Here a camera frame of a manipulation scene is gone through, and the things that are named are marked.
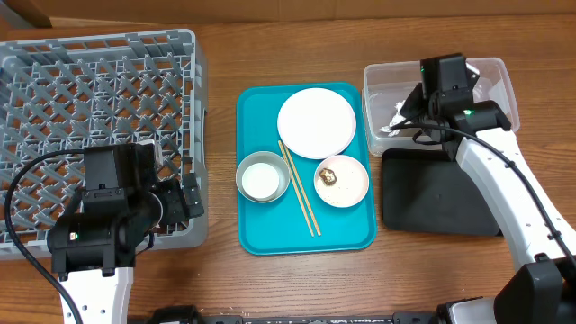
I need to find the white tissue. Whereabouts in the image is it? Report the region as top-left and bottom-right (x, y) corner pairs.
(381, 101), (405, 137)

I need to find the pink bowl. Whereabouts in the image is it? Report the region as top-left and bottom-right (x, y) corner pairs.
(314, 155), (370, 208)

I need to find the brown food scrap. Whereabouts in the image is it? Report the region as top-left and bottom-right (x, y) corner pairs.
(319, 168), (338, 186)

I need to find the white paper cup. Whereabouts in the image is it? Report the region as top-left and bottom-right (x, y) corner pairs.
(240, 163), (280, 201)

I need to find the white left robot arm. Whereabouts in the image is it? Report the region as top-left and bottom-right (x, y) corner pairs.
(48, 173), (203, 323)

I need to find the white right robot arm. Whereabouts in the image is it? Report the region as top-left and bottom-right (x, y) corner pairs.
(397, 85), (575, 323)

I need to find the clear plastic waste bin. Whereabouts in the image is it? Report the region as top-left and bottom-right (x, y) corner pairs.
(363, 58), (520, 157)

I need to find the black waste tray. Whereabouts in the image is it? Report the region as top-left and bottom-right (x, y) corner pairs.
(382, 148), (501, 237)

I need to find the grey bowl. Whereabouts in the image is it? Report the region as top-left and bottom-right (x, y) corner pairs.
(236, 151), (290, 203)

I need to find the teal serving tray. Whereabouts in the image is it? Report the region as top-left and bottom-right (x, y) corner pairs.
(237, 82), (377, 256)

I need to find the wooden chopstick left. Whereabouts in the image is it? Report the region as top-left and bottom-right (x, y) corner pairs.
(278, 140), (315, 237)

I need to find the wooden chopstick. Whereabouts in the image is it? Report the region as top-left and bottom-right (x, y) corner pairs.
(283, 143), (321, 237)
(278, 140), (315, 237)

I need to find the large white plate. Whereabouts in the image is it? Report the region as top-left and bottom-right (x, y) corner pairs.
(277, 87), (356, 159)

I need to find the wooden chopstick right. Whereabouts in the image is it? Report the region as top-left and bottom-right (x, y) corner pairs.
(283, 143), (321, 237)

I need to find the grey dish rack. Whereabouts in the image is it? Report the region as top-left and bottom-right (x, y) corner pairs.
(1, 29), (208, 258)

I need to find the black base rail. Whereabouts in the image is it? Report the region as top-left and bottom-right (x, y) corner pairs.
(127, 305), (447, 324)

